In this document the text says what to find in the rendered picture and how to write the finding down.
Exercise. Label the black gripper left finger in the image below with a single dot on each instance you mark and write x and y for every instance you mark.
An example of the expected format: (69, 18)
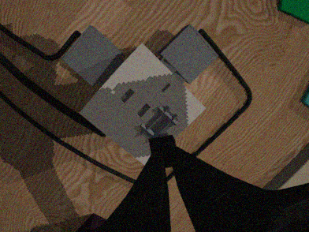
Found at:
(146, 206)

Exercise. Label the teal flat rectangular block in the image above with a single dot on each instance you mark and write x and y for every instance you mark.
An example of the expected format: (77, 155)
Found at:
(305, 98)

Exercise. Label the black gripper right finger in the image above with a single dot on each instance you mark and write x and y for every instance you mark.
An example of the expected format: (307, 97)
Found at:
(219, 202)

